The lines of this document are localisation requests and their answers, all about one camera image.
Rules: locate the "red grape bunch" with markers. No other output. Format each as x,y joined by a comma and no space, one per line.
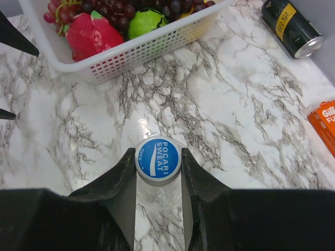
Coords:
120,13

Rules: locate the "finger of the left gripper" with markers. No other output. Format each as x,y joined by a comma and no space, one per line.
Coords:
6,115
12,37

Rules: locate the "light red grapes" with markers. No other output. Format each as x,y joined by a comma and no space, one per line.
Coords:
61,13

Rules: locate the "red dragon fruit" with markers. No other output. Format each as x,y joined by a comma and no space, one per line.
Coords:
91,34

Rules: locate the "orange razor box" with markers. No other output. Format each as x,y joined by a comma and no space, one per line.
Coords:
322,120

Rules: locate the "clear bottle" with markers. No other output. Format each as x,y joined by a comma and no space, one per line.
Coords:
159,197

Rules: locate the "black gold can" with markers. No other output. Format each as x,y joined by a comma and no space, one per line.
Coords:
297,34

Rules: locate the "blue cap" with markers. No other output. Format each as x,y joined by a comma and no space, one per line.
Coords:
158,160

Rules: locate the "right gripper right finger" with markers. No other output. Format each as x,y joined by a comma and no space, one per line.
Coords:
217,217

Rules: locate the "white plastic basket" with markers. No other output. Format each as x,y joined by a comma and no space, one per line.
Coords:
113,62

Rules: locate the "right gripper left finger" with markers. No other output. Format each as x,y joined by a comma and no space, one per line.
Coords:
98,216

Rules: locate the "green toy fruit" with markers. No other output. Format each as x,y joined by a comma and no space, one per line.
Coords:
145,21

